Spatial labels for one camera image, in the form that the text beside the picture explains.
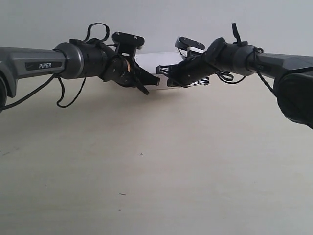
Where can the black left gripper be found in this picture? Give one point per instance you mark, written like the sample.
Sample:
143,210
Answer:
118,70

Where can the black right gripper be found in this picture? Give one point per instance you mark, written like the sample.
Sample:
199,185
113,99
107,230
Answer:
188,73

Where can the white lidded plastic container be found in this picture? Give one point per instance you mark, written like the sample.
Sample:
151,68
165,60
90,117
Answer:
150,62

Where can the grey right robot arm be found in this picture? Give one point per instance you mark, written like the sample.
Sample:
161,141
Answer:
288,77

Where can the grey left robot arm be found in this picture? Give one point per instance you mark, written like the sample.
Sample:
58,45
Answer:
70,60

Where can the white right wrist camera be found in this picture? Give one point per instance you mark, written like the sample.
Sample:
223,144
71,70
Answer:
188,47

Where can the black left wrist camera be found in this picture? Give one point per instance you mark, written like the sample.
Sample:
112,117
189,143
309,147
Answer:
127,44

